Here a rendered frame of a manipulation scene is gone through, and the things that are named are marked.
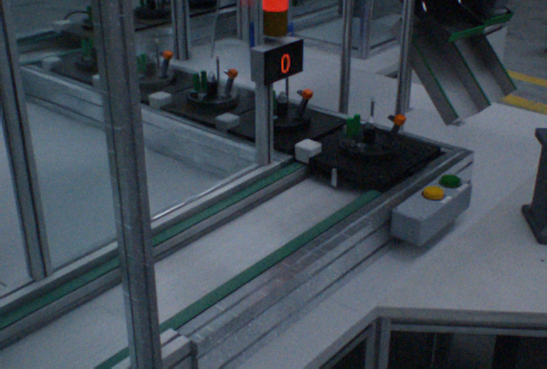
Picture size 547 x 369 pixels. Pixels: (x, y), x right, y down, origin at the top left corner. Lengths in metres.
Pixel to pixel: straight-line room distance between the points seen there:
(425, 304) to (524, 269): 0.24
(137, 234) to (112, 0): 0.28
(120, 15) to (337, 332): 0.71
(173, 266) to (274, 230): 0.23
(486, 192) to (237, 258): 0.68
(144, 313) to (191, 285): 0.37
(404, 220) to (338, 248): 0.18
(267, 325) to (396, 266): 0.34
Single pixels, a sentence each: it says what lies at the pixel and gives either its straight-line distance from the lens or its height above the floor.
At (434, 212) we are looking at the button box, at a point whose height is 0.96.
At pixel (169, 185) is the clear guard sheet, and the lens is 1.42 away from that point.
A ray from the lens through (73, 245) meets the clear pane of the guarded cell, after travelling 0.83.
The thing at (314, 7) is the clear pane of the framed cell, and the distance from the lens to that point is 2.78.
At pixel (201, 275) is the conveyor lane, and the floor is 0.92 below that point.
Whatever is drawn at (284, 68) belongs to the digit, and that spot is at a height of 1.19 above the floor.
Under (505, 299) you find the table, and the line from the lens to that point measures 1.42.
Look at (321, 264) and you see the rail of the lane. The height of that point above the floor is 0.94.
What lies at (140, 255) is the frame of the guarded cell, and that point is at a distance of 0.89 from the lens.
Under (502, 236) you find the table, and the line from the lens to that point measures 1.61.
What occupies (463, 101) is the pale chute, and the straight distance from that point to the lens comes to 1.87.
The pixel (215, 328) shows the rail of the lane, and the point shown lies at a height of 0.96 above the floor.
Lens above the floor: 1.66
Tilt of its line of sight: 26 degrees down
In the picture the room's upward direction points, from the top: straight up
